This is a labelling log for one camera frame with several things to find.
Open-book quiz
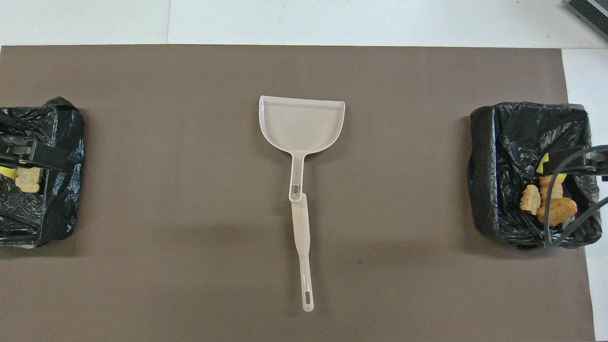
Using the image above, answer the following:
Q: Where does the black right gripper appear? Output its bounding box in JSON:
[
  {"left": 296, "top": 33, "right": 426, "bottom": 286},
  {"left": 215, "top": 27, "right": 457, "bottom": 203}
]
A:
[{"left": 545, "top": 145, "right": 589, "bottom": 177}]

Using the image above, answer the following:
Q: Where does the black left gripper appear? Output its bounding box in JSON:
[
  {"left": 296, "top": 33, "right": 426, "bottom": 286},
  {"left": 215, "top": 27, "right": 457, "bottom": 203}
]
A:
[{"left": 21, "top": 141, "right": 67, "bottom": 171}]

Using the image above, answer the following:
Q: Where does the small striped croissant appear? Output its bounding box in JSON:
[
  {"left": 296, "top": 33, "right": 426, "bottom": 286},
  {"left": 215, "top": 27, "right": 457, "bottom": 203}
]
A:
[
  {"left": 15, "top": 167, "right": 44, "bottom": 194},
  {"left": 520, "top": 184, "right": 542, "bottom": 216},
  {"left": 539, "top": 176, "right": 564, "bottom": 206}
]

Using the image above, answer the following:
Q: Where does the golden bread bun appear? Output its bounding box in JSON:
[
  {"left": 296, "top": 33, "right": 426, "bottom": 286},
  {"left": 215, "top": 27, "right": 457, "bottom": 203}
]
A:
[{"left": 537, "top": 197, "right": 579, "bottom": 228}]

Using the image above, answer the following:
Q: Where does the beige plastic dustpan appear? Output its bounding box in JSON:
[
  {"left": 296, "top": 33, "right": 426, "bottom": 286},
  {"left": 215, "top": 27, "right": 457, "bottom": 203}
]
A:
[{"left": 258, "top": 95, "right": 346, "bottom": 203}]

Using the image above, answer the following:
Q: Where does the beige hand brush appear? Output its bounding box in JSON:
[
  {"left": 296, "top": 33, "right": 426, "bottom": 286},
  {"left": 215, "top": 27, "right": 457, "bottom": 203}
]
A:
[{"left": 291, "top": 192, "right": 315, "bottom": 313}]

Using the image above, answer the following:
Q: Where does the black bag lined bin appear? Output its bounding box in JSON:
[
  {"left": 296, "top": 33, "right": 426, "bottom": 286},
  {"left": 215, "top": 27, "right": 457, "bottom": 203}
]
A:
[
  {"left": 467, "top": 101, "right": 604, "bottom": 249},
  {"left": 0, "top": 96, "right": 86, "bottom": 248}
]

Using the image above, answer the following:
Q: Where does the dark ribbed box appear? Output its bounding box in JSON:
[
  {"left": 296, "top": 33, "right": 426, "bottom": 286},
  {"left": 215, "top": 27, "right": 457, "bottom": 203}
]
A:
[{"left": 566, "top": 0, "right": 608, "bottom": 40}]

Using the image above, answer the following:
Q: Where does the brown table mat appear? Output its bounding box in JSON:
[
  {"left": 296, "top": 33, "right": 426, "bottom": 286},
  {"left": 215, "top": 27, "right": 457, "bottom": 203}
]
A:
[{"left": 0, "top": 45, "right": 596, "bottom": 342}]

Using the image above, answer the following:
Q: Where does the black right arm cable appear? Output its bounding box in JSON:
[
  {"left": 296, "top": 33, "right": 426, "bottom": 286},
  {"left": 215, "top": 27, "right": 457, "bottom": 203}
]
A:
[{"left": 545, "top": 143, "right": 608, "bottom": 247}]

